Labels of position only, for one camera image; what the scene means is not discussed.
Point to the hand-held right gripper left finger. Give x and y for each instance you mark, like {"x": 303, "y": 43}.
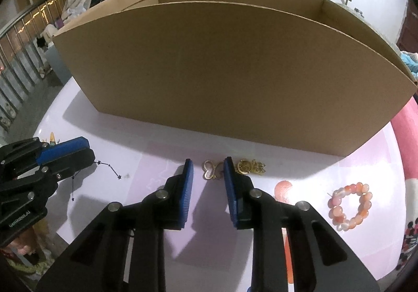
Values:
{"x": 185, "y": 187}

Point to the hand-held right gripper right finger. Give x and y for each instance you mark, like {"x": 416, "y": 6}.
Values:
{"x": 232, "y": 190}

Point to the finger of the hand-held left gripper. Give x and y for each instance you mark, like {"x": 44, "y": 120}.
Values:
{"x": 72, "y": 164}
{"x": 62, "y": 150}

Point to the gold brooch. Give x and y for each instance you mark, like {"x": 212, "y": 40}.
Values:
{"x": 244, "y": 167}

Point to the brown cardboard box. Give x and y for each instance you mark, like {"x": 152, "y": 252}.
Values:
{"x": 228, "y": 76}

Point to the person's pink patterned clothing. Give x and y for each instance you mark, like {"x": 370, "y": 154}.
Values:
{"x": 21, "y": 246}

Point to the grey storage bin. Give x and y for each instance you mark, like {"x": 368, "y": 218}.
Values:
{"x": 57, "y": 60}

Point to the metal railing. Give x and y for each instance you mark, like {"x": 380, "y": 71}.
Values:
{"x": 19, "y": 50}

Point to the pink patterned blanket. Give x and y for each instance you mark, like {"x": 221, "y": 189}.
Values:
{"x": 408, "y": 155}

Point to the blue colourful blanket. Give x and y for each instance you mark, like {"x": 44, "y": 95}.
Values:
{"x": 410, "y": 62}

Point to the brown wooden door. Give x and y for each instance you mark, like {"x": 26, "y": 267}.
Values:
{"x": 410, "y": 27}

